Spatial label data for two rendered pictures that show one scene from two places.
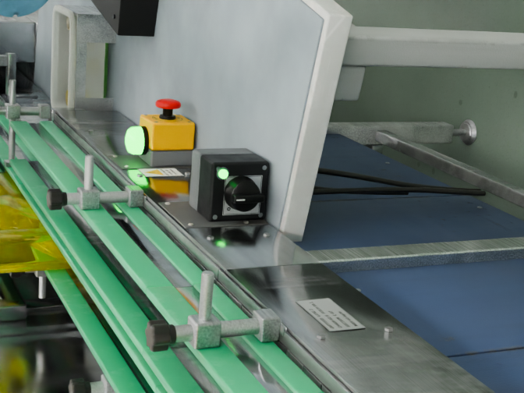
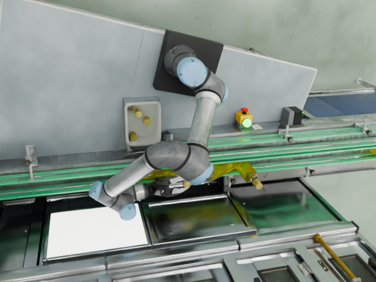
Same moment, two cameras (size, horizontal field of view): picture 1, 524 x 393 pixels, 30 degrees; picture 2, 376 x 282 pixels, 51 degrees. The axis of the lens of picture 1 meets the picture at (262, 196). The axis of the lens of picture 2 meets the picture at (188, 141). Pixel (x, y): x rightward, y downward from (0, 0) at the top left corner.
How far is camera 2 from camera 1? 2.64 m
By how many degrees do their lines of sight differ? 75
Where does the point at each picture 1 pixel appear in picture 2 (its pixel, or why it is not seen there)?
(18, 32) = not seen: outside the picture
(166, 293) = (341, 133)
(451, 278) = (310, 111)
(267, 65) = (290, 85)
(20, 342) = (242, 197)
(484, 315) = (328, 111)
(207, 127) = (253, 109)
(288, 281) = (333, 121)
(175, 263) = (322, 131)
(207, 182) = (299, 116)
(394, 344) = (357, 117)
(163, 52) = not seen: hidden behind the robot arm
